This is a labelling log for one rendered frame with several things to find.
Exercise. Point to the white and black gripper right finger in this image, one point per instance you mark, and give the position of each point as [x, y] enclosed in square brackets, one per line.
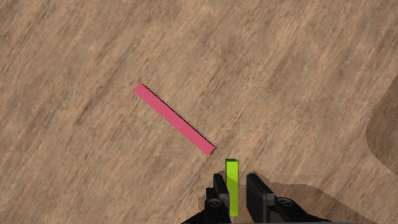
[264, 208]

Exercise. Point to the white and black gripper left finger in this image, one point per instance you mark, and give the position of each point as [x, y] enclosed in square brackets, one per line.
[214, 211]

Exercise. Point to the pink rod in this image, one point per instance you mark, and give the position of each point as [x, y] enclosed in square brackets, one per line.
[173, 118]

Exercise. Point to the lime green rod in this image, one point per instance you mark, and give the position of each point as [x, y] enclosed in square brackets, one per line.
[231, 181]

